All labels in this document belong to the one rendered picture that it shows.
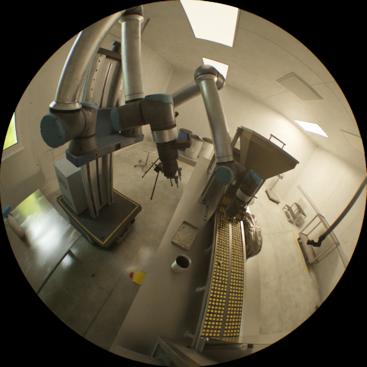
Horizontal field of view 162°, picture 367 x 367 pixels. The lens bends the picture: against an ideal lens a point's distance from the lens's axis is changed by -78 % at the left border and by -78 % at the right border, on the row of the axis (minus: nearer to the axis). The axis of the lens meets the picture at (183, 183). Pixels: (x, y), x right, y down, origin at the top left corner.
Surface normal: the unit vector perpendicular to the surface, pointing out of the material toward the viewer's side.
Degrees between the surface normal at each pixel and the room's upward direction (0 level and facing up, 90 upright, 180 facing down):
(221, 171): 93
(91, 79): 90
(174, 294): 0
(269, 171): 118
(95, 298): 0
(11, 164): 90
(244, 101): 90
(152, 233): 0
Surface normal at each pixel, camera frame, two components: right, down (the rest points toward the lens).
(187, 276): 0.32, -0.78
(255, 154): -0.36, 0.79
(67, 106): 0.87, -0.07
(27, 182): 0.92, 0.40
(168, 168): -0.22, 0.29
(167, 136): 0.32, 0.54
